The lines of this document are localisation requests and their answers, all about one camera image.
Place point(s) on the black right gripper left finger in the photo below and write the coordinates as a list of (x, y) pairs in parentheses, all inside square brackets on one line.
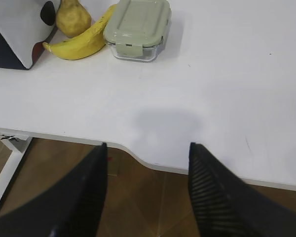
[(71, 208)]

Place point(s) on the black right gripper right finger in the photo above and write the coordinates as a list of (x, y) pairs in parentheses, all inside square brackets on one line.
[(225, 206)]

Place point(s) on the yellow banana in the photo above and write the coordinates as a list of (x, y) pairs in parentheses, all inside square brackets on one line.
[(87, 43)]

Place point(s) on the navy and white lunch bag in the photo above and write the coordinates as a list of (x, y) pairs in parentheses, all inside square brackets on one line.
[(24, 26)]

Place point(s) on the green lidded glass container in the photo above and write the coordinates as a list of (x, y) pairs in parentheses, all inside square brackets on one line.
[(137, 29)]

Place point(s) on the yellow pear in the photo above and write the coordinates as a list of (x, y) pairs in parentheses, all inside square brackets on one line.
[(72, 18)]

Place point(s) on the white table leg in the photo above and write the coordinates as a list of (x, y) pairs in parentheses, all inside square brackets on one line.
[(17, 144)]

